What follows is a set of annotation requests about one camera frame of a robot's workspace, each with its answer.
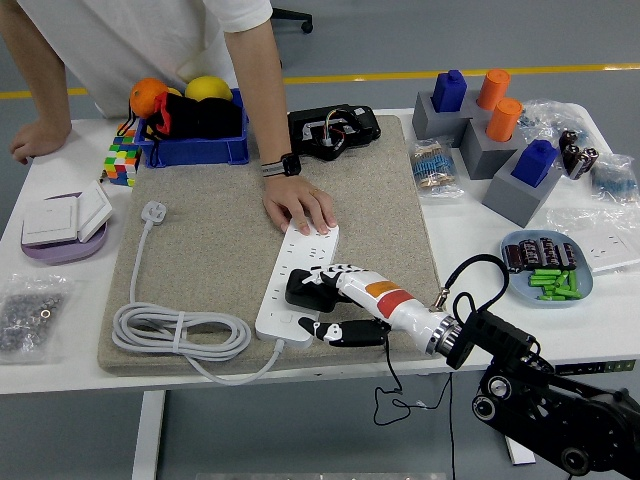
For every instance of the blue plastic bin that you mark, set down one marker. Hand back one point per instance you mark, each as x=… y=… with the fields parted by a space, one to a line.
x=200 y=151

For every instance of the bag of metal nuts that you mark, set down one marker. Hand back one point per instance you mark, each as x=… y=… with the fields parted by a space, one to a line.
x=29 y=316

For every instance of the bag of blue tan resistors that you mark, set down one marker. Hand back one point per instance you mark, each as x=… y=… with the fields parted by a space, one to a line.
x=433 y=168

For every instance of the grey block holder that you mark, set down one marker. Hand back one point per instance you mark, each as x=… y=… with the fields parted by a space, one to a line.
x=477 y=156
x=424 y=120
x=507 y=201

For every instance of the white power strip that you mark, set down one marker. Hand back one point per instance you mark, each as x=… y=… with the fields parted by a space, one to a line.
x=310 y=245

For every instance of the dark brown capacitor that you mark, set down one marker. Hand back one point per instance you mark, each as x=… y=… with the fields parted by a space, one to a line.
x=529 y=256
x=514 y=258
x=547 y=252
x=569 y=257

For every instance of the white wall switch panel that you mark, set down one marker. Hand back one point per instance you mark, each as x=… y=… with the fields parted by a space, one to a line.
x=93 y=211
x=48 y=221

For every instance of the white table leg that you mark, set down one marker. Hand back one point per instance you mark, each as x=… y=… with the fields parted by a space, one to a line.
x=148 y=435
x=521 y=452

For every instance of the black grey wristwatch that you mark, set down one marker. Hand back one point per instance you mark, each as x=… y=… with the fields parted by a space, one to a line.
x=281 y=166

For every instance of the person's left hand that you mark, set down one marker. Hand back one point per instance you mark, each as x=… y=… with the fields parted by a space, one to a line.
x=297 y=202

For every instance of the bag of black capacitors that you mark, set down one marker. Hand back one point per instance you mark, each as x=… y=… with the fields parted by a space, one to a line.
x=577 y=155

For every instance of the purple tray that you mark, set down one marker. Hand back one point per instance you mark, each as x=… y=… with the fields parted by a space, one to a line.
x=62 y=253

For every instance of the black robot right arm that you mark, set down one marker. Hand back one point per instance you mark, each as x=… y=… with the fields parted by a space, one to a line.
x=500 y=340

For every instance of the black plug adapter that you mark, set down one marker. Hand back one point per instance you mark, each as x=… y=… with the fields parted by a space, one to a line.
x=305 y=297

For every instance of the large yellow lemon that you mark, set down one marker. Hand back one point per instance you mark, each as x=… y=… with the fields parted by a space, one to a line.
x=208 y=87

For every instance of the small yellow fruit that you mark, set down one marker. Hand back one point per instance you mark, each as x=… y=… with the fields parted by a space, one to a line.
x=175 y=92

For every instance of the large colourful puzzle cube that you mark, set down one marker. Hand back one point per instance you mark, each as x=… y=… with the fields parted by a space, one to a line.
x=121 y=166

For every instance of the small colourful puzzle cube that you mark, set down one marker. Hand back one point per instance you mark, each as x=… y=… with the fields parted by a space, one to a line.
x=125 y=135

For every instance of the blue square peg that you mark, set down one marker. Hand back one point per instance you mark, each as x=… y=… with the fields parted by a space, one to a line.
x=448 y=92
x=534 y=165

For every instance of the person's right hand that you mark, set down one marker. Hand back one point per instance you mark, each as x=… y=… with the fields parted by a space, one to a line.
x=42 y=137

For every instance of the black desk control panel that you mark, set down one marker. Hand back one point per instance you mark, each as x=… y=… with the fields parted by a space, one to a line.
x=600 y=368

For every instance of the orange fruit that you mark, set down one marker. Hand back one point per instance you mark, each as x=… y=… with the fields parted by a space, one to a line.
x=148 y=96

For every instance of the person's right forearm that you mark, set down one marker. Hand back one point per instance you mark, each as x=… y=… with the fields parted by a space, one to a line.
x=32 y=60

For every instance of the person's left forearm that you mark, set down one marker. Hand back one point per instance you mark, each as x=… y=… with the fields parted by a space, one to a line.
x=260 y=100

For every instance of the grey-brown mat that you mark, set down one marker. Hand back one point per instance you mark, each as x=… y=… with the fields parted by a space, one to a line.
x=210 y=240

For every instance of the light blue plate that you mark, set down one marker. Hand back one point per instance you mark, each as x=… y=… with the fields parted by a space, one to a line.
x=522 y=295

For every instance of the person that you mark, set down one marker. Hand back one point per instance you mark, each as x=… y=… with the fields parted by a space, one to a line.
x=135 y=40

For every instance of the white wall socket panel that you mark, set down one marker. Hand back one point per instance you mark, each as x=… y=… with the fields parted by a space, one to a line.
x=612 y=250

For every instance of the green cylinder battery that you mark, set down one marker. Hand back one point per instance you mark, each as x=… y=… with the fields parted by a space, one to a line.
x=572 y=281
x=542 y=282
x=565 y=294
x=550 y=298
x=561 y=281
x=545 y=273

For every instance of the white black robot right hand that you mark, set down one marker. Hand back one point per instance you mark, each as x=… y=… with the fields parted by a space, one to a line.
x=390 y=300

